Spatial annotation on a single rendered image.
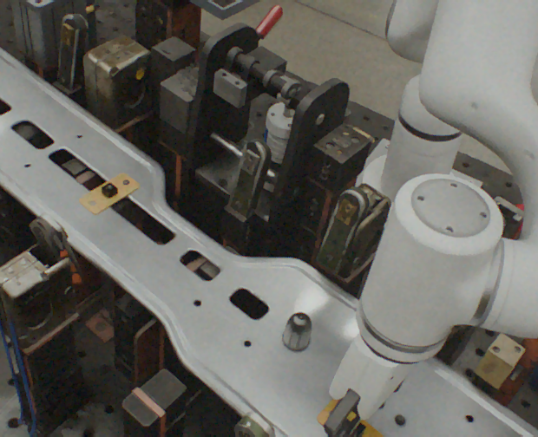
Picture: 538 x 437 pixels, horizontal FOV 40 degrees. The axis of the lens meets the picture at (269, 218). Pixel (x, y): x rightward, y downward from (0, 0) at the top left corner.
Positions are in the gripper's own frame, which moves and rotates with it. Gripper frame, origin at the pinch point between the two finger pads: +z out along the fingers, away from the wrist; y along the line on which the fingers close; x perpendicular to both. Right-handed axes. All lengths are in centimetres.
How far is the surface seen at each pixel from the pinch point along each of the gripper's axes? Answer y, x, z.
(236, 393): 5.7, -12.7, 6.0
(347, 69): -181, -110, 108
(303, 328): -4.2, -11.5, 1.8
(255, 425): 12.5, -5.4, -6.1
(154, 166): -12.9, -46.1, 5.9
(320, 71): -171, -117, 108
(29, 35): -16, -79, 2
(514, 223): -20.2, 1.5, -15.1
